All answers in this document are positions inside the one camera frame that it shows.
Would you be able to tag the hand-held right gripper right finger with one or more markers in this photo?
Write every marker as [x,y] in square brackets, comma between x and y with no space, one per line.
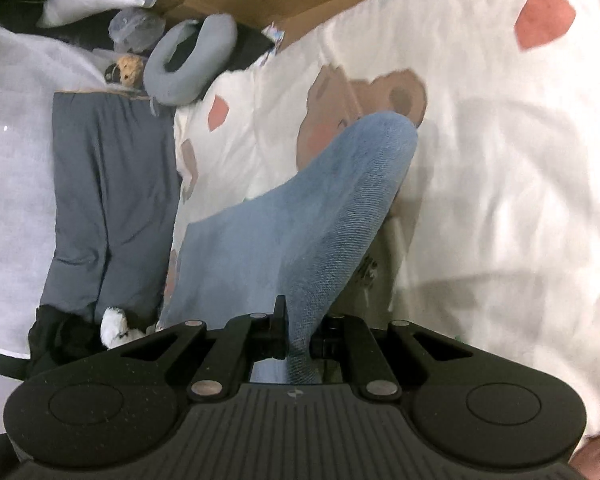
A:
[325,342]

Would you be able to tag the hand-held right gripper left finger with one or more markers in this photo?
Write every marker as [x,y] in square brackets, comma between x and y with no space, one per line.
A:
[279,330]

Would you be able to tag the blue denim pants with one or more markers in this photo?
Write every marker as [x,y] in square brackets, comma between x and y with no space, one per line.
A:
[305,210]

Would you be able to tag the white black fluffy blanket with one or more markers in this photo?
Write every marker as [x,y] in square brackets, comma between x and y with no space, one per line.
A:
[112,322]

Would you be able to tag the black garment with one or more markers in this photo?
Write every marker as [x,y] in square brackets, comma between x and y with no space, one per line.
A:
[60,335]

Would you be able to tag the dark grey pillow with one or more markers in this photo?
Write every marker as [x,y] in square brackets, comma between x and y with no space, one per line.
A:
[110,185]

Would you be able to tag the bear print bed sheet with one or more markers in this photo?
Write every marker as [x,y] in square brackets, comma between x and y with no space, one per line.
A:
[505,160]

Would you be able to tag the grey neck pillow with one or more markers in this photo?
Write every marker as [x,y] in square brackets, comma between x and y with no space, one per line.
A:
[180,85]

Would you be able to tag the black cloth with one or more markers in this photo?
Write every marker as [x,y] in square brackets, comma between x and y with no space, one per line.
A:
[250,47]

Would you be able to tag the brown teddy bear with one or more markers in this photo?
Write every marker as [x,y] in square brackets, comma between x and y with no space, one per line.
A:
[130,67]

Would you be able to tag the white curtain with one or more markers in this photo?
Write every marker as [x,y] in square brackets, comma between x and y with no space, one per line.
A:
[15,160]

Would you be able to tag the clear plastic bag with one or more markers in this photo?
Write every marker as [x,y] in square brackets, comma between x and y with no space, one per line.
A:
[135,27]

